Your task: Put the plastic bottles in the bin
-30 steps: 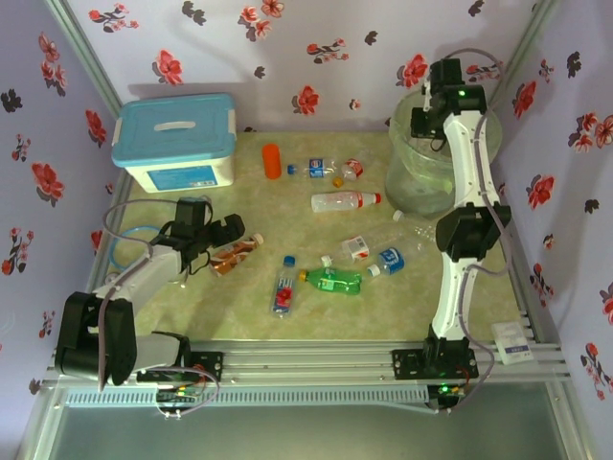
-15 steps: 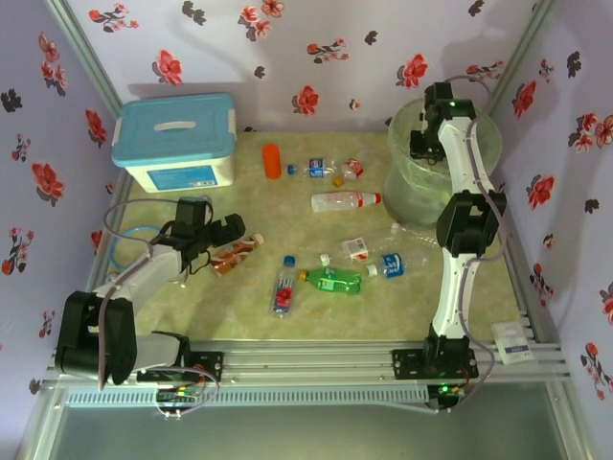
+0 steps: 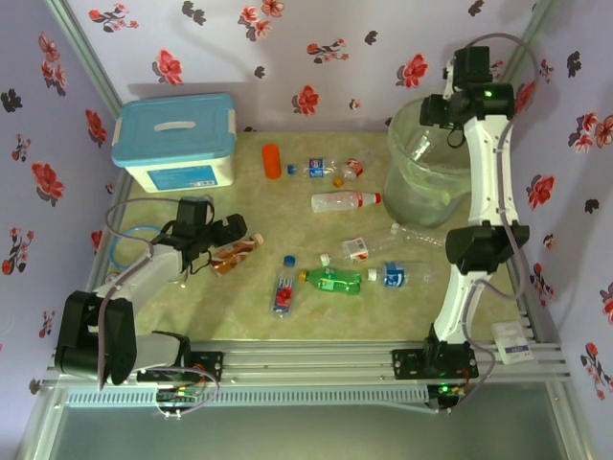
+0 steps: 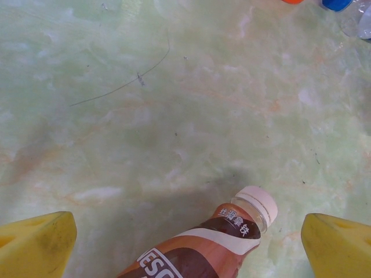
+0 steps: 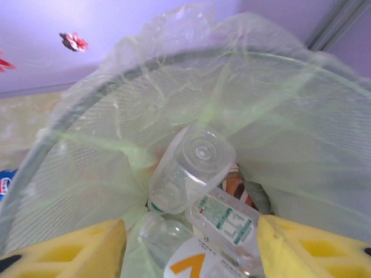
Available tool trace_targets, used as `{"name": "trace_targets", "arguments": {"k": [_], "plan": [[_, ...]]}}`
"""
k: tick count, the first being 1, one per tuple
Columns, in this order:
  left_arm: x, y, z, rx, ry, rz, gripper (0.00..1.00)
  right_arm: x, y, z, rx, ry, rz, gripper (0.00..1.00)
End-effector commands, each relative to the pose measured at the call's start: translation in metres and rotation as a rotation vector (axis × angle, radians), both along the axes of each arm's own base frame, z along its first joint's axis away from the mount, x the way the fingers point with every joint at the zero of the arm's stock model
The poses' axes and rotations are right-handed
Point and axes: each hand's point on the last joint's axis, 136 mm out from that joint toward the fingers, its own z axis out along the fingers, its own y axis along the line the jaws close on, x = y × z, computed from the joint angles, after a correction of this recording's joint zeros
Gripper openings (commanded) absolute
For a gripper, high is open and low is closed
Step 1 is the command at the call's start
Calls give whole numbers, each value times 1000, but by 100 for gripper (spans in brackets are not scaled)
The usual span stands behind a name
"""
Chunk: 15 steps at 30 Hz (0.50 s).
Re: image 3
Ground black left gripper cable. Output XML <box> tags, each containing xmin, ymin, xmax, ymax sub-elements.
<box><xmin>184</xmin><ymin>248</ymin><xmax>215</xmax><ymax>278</ymax></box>

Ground aluminium frame post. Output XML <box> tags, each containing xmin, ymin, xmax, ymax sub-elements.
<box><xmin>483</xmin><ymin>0</ymin><xmax>561</xmax><ymax>104</ymax></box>
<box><xmin>45</xmin><ymin>0</ymin><xmax>125</xmax><ymax>114</ymax></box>

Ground grey metal panel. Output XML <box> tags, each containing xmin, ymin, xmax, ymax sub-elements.
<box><xmin>16</xmin><ymin>382</ymin><xmax>593</xmax><ymax>460</ymax></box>

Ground blue plastic ring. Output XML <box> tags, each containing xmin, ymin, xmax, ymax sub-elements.
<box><xmin>108</xmin><ymin>224</ymin><xmax>162</xmax><ymax>272</ymax></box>

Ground red white label clear bottle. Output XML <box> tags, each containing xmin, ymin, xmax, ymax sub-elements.
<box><xmin>319</xmin><ymin>233</ymin><xmax>399</xmax><ymax>265</ymax></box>

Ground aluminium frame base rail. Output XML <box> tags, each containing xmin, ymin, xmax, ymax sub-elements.
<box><xmin>42</xmin><ymin>338</ymin><xmax>571</xmax><ymax>384</ymax></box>

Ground aluminium side rail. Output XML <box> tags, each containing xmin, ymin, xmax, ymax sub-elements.
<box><xmin>481</xmin><ymin>167</ymin><xmax>561</xmax><ymax>347</ymax></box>
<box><xmin>81</xmin><ymin>170</ymin><xmax>135</xmax><ymax>308</ymax></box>

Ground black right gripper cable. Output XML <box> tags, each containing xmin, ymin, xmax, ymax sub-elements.
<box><xmin>447</xmin><ymin>122</ymin><xmax>468</xmax><ymax>149</ymax></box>

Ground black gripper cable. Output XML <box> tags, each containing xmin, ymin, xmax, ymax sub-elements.
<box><xmin>447</xmin><ymin>122</ymin><xmax>468</xmax><ymax>149</ymax></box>
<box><xmin>184</xmin><ymin>248</ymin><xmax>215</xmax><ymax>278</ymax></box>

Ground white cap blue label bottle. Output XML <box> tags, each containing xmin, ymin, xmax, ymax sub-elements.
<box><xmin>367</xmin><ymin>261</ymin><xmax>435</xmax><ymax>288</ymax></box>

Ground small white box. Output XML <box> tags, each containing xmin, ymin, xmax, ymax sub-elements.
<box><xmin>490</xmin><ymin>321</ymin><xmax>535</xmax><ymax>366</ymax></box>

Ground clear green plastic bin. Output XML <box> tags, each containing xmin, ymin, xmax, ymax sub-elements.
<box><xmin>382</xmin><ymin>98</ymin><xmax>480</xmax><ymax>230</ymax></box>

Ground blue lidded storage box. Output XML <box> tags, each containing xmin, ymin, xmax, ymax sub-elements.
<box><xmin>111</xmin><ymin>92</ymin><xmax>238</xmax><ymax>195</ymax></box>

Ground white slotted cable duct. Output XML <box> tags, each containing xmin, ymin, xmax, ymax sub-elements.
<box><xmin>64</xmin><ymin>385</ymin><xmax>429</xmax><ymax>409</ymax></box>

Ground blue cap red flower bottle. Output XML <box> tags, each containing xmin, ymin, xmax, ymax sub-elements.
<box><xmin>270</xmin><ymin>255</ymin><xmax>297</xmax><ymax>319</ymax></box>

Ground brown coffee bottle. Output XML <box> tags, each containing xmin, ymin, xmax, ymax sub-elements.
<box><xmin>210</xmin><ymin>233</ymin><xmax>265</xmax><ymax>278</ymax></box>

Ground clear unlabelled white cap bottle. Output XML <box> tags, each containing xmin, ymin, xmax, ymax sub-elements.
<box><xmin>390</xmin><ymin>221</ymin><xmax>445</xmax><ymax>249</ymax></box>

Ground grey base cable loop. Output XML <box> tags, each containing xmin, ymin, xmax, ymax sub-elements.
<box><xmin>155</xmin><ymin>371</ymin><xmax>220</xmax><ymax>421</ymax></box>

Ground small circuit board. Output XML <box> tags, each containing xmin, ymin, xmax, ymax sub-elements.
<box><xmin>433</xmin><ymin>381</ymin><xmax>468</xmax><ymax>413</ymax></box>
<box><xmin>156</xmin><ymin>385</ymin><xmax>201</xmax><ymax>404</ymax></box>

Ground green bottle yellow cap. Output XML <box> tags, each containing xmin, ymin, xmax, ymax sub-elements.
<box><xmin>299</xmin><ymin>266</ymin><xmax>364</xmax><ymax>296</ymax></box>

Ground red cap white label bottle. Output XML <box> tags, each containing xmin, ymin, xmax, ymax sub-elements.
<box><xmin>309</xmin><ymin>190</ymin><xmax>383</xmax><ymax>214</ymax></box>

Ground orange plastic cylinder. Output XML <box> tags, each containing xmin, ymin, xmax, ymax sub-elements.
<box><xmin>261</xmin><ymin>143</ymin><xmax>282</xmax><ymax>180</ymax></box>

